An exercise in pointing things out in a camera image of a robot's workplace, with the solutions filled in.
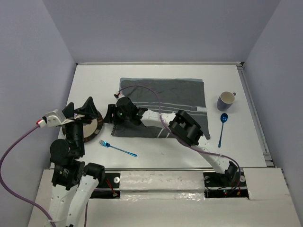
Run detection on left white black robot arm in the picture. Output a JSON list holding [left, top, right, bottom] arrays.
[[45, 97, 105, 227]]

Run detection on dark rimmed dinner plate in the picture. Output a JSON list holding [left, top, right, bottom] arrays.
[[58, 111, 103, 144]]

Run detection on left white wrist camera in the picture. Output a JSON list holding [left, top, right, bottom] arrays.
[[36, 109, 73, 128]]

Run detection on purple cable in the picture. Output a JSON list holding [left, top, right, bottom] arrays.
[[0, 124, 119, 227], [118, 85, 242, 192]]

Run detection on blue metal spoon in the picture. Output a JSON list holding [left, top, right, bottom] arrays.
[[218, 113, 228, 148]]

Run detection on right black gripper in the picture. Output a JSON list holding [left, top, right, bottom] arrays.
[[102, 104, 131, 123]]

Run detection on grey striped cloth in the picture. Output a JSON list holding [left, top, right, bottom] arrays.
[[120, 78, 211, 140]]

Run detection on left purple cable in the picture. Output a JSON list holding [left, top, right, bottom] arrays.
[[0, 124, 119, 227]]

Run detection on blue metal fork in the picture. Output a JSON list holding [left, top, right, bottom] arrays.
[[99, 140, 137, 157]]

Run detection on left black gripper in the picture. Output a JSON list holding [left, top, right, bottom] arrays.
[[63, 95, 99, 155]]

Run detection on purple white cup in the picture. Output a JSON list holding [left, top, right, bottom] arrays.
[[217, 91, 236, 112]]

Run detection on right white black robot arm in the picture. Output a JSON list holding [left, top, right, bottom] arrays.
[[104, 96, 241, 189]]

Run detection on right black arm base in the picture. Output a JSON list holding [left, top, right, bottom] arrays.
[[203, 171, 249, 199]]

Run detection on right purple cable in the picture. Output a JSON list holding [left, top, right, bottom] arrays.
[[118, 85, 242, 192]]

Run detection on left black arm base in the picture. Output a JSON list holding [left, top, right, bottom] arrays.
[[90, 172, 121, 199]]

